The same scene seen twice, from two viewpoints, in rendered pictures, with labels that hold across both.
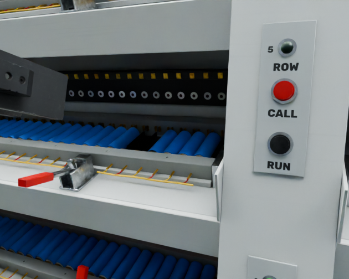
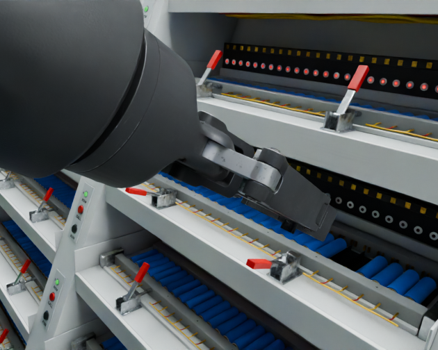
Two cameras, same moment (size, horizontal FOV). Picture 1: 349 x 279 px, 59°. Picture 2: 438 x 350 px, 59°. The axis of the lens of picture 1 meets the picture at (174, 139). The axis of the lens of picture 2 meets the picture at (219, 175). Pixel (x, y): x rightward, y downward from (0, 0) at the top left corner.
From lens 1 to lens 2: 0.16 m
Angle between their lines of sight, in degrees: 20
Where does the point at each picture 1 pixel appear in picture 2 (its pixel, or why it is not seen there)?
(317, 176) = not seen: outside the picture
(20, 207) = (223, 275)
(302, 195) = not seen: outside the picture
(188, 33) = not seen: outside the picture
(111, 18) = (368, 151)
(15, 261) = (190, 317)
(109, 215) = (306, 319)
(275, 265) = not seen: outside the picture
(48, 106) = (320, 231)
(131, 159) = (339, 275)
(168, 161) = (377, 292)
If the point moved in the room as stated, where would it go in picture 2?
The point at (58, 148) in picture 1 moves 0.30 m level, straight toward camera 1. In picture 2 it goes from (270, 235) to (328, 342)
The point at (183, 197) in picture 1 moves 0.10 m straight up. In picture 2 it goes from (384, 333) to (418, 246)
